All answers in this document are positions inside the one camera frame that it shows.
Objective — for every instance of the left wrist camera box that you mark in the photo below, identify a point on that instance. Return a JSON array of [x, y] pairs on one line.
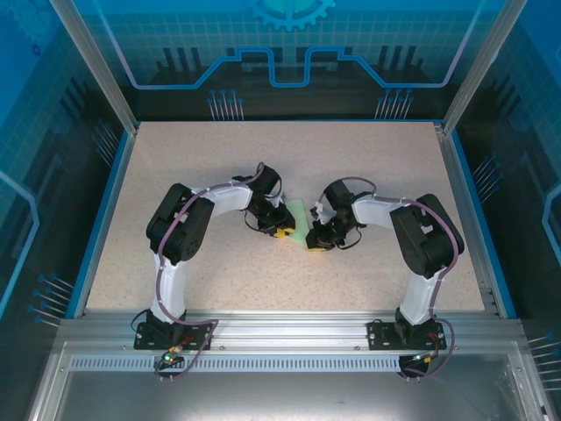
[[284, 201]]

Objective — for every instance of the blue gear print panel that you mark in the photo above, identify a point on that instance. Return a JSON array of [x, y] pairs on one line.
[[285, 35]]

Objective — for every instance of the green paper sheet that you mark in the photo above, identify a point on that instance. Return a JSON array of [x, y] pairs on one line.
[[300, 219]]

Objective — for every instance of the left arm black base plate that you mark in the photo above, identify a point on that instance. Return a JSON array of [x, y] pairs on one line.
[[144, 340]]

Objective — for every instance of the blue circuit print side panel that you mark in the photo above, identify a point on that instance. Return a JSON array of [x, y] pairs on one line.
[[526, 153], [35, 131]]

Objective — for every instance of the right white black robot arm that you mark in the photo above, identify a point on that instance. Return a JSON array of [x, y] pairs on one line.
[[425, 241]]

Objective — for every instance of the blue table side strip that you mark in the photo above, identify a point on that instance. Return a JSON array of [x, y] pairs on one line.
[[103, 219], [481, 219]]

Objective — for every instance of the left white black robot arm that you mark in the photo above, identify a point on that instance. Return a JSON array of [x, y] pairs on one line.
[[179, 228]]

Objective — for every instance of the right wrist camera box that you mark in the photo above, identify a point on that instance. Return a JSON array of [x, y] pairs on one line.
[[319, 212]]

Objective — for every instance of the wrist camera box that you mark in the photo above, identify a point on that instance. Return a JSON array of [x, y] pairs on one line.
[[319, 212], [284, 201]]

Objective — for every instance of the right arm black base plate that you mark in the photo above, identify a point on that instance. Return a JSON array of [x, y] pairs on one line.
[[381, 335]]

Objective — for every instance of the aluminium table side rail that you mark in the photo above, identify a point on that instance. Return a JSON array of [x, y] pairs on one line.
[[485, 289]]

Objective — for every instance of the aluminium frame post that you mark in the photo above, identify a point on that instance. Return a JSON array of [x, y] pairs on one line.
[[100, 70], [477, 66]]

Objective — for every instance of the aluminium mounting rail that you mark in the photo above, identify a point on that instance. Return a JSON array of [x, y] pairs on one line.
[[289, 329]]

